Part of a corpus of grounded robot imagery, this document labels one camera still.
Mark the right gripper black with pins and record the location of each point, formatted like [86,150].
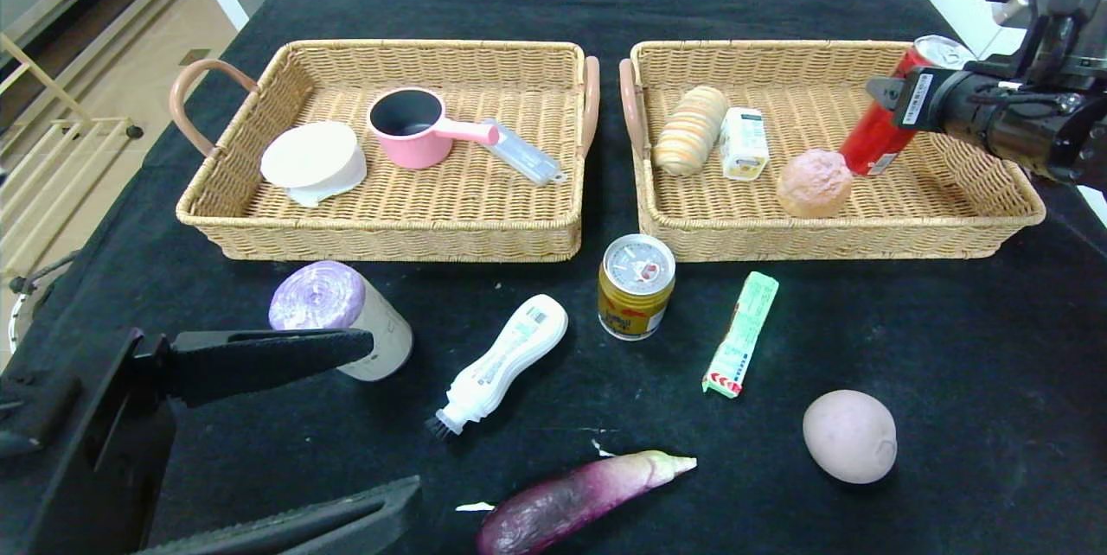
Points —
[918,99]

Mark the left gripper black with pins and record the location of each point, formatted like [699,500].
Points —
[112,468]

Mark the red soda can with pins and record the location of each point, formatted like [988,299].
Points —
[873,144]

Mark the green candy pack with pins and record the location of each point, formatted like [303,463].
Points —
[742,334]

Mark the gold beverage can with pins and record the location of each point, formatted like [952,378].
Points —
[636,304]

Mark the pale pink potato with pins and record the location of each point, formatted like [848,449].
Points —
[847,438]

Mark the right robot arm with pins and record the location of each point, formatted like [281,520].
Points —
[1020,123]

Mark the rectangular wicker basket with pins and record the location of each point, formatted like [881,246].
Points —
[934,192]
[432,218]

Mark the round brown bun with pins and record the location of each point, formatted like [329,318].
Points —
[813,185]

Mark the purple garbage bag roll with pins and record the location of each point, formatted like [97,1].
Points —
[320,296]

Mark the small milk carton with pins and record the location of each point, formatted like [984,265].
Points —
[744,149]

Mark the white paper scrap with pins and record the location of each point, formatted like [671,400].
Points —
[476,507]
[602,451]

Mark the striped bread roll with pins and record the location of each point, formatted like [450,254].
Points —
[690,136]

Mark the white brush bottle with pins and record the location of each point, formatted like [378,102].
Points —
[502,365]

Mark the purple eggplant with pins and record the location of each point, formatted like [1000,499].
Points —
[562,507]

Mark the white round lidded container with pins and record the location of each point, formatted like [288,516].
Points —
[311,157]

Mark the pink saucepan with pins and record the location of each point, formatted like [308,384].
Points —
[415,153]

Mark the grey translucent peeler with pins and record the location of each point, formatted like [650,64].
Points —
[527,159]

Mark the light wooden rack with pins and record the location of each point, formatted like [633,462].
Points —
[86,124]

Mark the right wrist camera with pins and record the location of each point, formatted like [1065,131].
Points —
[1072,2]

